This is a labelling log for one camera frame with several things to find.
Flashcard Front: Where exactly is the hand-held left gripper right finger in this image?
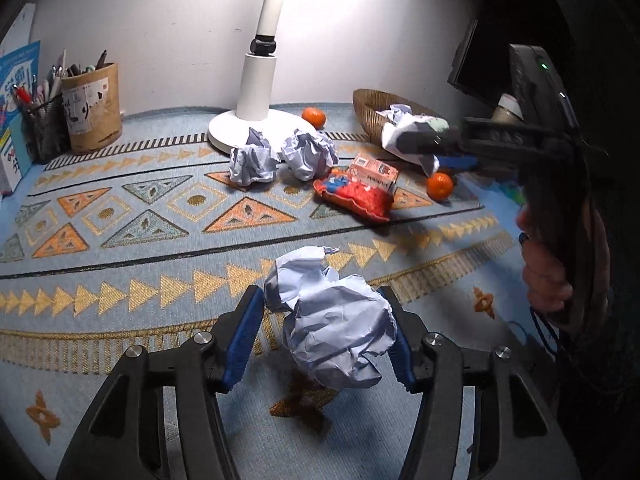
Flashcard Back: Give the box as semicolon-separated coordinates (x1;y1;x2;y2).
377;285;581;480

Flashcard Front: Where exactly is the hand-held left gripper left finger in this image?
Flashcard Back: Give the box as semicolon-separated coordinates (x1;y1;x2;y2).
57;285;266;480

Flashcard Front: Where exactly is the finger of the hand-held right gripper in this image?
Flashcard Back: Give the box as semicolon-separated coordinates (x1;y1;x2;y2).
400;116;548;157
437;152;531;178

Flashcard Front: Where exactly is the pastel sleepy-face plush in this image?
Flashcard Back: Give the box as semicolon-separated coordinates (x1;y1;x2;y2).
381;114;451;175

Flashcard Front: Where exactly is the white paper ball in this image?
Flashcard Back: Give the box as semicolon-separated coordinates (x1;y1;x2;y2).
263;245;399;390
229;127;281;187
376;104;426;126
280;129;339;182

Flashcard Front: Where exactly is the woven wicker basket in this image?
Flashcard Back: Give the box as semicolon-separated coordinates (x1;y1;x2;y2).
352;88;451;148

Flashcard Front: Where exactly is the person's right hand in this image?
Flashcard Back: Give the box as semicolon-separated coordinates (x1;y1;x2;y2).
516;207;574;314

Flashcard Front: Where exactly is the green plastic toy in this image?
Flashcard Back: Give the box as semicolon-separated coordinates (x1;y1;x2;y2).
492;180;527;207

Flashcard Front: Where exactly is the small pink carton box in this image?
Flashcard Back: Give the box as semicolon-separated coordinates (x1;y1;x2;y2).
347;154;400;193

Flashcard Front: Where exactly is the dark monitor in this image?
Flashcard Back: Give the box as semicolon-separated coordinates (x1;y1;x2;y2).
447;17;516;106

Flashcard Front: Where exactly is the red snack packet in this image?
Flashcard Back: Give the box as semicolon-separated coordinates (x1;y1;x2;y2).
313;167;394;224

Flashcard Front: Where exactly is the patterned blue table mat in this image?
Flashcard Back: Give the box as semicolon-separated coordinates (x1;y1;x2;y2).
0;102;551;480

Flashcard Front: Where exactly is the white desk lamp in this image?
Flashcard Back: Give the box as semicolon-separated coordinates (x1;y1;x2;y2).
207;0;326;153

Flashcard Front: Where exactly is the bamboo pen holder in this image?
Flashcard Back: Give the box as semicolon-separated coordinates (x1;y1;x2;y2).
61;62;123;155

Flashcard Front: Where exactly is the black mesh pen holder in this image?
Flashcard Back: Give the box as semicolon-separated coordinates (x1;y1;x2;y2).
21;95;71;163

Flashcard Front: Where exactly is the bunch of dark pens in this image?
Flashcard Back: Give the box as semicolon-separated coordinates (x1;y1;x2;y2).
52;49;108;78

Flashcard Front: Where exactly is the bunch of colourful pens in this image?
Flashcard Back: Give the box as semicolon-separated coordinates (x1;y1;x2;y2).
12;62;63;108

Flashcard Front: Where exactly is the blue illustrated book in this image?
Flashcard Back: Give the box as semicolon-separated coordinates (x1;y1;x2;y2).
0;40;42;196

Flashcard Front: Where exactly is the blue cord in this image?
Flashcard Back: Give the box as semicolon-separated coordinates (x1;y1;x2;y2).
530;307;563;358

